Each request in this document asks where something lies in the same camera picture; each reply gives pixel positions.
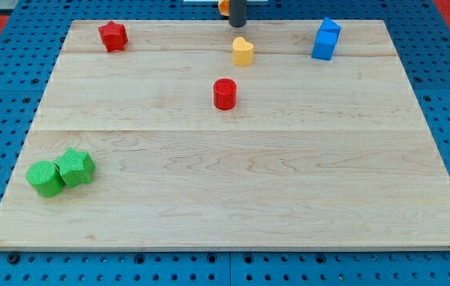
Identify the yellow block behind stylus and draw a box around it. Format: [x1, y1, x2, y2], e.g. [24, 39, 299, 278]
[217, 0, 230, 17]

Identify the green star block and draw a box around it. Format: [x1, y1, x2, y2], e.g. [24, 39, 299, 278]
[54, 148, 95, 188]

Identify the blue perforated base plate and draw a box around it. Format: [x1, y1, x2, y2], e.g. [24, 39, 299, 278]
[0, 1, 450, 285]

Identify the red cylinder block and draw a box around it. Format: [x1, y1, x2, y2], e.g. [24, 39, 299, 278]
[213, 78, 237, 110]

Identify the light wooden board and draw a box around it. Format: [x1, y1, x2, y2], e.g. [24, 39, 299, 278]
[0, 20, 450, 252]

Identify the yellow heart block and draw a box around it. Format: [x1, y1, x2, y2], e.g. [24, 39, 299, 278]
[232, 37, 254, 66]

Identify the green cylinder block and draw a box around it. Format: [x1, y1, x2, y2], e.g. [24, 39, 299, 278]
[26, 160, 65, 198]

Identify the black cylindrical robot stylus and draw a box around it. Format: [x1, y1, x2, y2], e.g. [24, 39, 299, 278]
[229, 0, 247, 28]

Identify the blue cube block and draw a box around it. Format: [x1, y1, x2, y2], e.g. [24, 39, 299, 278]
[311, 31, 338, 60]

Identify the red star block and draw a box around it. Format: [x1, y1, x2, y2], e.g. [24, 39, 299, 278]
[98, 21, 129, 52]

